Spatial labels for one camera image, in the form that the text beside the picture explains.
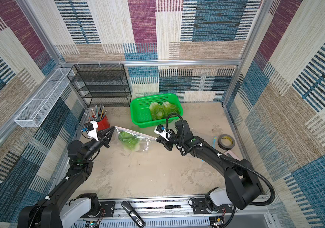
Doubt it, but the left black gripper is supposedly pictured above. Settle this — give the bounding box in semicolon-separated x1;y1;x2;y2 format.
83;127;114;163

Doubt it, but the pink-zip clear bag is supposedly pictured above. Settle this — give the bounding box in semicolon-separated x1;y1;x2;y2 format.
114;126;156;153

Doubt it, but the blue-zip clear bag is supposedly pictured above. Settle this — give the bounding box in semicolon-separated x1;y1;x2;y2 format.
211;136;218;149

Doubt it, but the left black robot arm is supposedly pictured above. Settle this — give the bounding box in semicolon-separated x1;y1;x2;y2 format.
17;126;115;228

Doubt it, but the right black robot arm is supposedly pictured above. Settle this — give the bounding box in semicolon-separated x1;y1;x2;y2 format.
154;113;276;211

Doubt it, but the red pencil cup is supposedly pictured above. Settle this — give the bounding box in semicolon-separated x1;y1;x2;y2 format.
97;115;110;131

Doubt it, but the coloured pencils bundle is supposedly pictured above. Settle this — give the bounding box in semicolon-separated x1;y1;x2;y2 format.
84;104;107;122

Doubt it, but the green plastic basket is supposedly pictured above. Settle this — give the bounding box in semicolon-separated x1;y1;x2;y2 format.
130;94;184;128

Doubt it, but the black tape roll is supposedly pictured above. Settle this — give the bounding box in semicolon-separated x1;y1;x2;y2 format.
217;134;236;151

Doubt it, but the pink calculator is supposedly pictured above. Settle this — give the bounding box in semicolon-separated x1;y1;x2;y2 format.
224;150;240;160

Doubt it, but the black handheld device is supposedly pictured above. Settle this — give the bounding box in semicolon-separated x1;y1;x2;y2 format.
121;201;146;228

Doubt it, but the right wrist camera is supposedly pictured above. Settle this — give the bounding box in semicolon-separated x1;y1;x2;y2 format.
154;124;171;141

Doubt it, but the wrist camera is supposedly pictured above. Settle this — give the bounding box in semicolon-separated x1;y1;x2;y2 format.
154;124;171;141
84;121;98;141

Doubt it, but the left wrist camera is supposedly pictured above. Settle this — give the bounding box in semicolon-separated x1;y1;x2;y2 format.
84;121;98;141

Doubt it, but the black wire shelf rack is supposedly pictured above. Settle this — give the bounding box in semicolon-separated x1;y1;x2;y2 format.
67;64;132;107

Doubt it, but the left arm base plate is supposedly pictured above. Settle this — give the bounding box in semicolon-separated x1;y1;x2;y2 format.
94;201;116;218

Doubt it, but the white wire wall basket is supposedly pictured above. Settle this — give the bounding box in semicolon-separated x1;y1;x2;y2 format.
15;68;71;128

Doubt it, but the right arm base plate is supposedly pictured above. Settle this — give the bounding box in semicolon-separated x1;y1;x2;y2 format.
188;197;233;214

